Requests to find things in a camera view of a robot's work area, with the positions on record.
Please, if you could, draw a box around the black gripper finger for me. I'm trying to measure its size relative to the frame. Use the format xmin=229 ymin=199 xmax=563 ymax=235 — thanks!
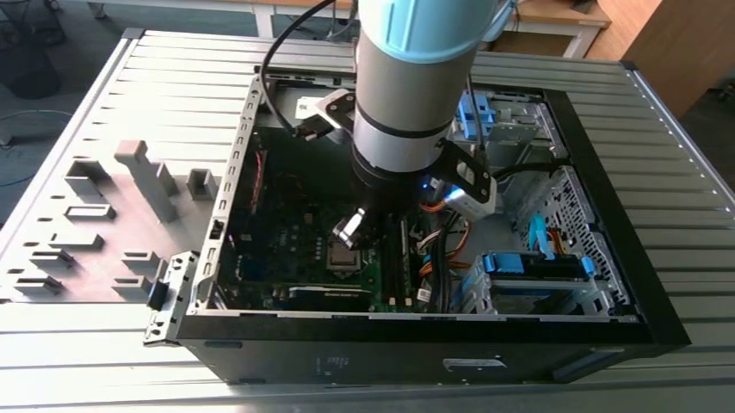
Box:
xmin=331 ymin=207 xmax=380 ymax=251

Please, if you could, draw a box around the CPU with silver top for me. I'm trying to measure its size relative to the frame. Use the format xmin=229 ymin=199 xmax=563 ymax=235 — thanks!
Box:
xmin=331 ymin=245 xmax=357 ymax=270

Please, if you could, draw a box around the CPU socket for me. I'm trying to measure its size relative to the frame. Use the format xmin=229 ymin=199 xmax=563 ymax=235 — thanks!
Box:
xmin=324 ymin=238 xmax=363 ymax=280

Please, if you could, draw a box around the black RAM slot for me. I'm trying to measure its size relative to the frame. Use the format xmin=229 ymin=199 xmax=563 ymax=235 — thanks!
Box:
xmin=397 ymin=217 xmax=415 ymax=304
xmin=377 ymin=214 xmax=399 ymax=305

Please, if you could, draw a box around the green motherboard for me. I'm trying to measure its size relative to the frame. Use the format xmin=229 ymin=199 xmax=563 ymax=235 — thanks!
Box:
xmin=217 ymin=128 xmax=432 ymax=313

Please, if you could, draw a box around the black graphics card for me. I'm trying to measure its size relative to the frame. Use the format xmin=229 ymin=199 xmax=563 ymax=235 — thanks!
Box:
xmin=285 ymin=285 xmax=373 ymax=311

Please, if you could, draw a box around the blue drive bay latch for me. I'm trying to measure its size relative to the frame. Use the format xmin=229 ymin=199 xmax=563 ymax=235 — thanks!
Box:
xmin=456 ymin=92 xmax=499 ymax=141

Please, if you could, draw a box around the blue disk carrier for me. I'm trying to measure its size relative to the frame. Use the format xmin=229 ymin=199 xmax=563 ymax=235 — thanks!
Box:
xmin=475 ymin=252 xmax=596 ymax=280

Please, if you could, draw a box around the silver metal drive cage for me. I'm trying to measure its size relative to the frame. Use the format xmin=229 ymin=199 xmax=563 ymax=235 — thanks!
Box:
xmin=452 ymin=89 xmax=570 ymax=203

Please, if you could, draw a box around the grey power supply unit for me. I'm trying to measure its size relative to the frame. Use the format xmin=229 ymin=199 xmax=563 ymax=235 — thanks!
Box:
xmin=252 ymin=84 xmax=360 ymax=193

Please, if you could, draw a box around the black PC case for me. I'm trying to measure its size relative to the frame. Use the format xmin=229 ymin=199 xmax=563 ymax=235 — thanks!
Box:
xmin=141 ymin=64 xmax=690 ymax=386

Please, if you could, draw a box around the black and blue latch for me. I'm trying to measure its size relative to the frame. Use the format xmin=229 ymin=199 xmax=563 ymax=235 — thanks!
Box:
xmin=147 ymin=280 xmax=172 ymax=310

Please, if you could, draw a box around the grey parts rack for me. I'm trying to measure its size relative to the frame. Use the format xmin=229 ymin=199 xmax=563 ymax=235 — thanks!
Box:
xmin=0 ymin=139 xmax=223 ymax=305

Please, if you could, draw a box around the silver disk bay cage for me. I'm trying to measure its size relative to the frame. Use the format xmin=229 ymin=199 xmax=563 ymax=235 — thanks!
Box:
xmin=459 ymin=253 xmax=619 ymax=317

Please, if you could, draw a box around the wooden top desk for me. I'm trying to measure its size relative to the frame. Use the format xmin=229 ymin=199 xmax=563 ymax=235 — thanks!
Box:
xmin=491 ymin=0 xmax=614 ymax=59

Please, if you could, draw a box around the wooden cabinet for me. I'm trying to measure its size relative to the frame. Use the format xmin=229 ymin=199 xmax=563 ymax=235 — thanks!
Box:
xmin=584 ymin=0 xmax=735 ymax=120

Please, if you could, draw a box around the black office chair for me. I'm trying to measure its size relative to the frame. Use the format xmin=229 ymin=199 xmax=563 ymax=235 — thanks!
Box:
xmin=0 ymin=0 xmax=65 ymax=100

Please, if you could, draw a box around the orange wire bundle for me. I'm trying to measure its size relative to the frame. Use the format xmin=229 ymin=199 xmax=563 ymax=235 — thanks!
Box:
xmin=416 ymin=200 xmax=473 ymax=279

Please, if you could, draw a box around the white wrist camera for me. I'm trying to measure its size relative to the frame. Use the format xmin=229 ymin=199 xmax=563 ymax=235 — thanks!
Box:
xmin=436 ymin=138 xmax=500 ymax=222
xmin=309 ymin=88 xmax=359 ymax=134

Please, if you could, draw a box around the black cable bundle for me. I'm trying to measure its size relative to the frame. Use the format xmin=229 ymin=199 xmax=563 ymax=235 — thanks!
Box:
xmin=427 ymin=161 xmax=570 ymax=313

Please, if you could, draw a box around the blue flat wire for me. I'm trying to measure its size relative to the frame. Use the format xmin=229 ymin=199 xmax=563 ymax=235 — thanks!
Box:
xmin=527 ymin=213 xmax=559 ymax=260

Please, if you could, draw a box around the grey slot retainer bracket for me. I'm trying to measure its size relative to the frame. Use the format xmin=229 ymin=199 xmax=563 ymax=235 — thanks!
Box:
xmin=141 ymin=251 xmax=201 ymax=348

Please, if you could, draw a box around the orange disk power wire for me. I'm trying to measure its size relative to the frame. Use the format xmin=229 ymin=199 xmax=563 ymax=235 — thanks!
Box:
xmin=548 ymin=227 xmax=574 ymax=256

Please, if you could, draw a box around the black camera cable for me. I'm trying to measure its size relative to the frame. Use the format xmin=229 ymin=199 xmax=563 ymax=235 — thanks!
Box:
xmin=260 ymin=0 xmax=340 ymax=135

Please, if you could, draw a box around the white frame desk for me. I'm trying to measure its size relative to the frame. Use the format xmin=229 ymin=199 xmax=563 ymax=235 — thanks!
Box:
xmin=85 ymin=0 xmax=357 ymax=40

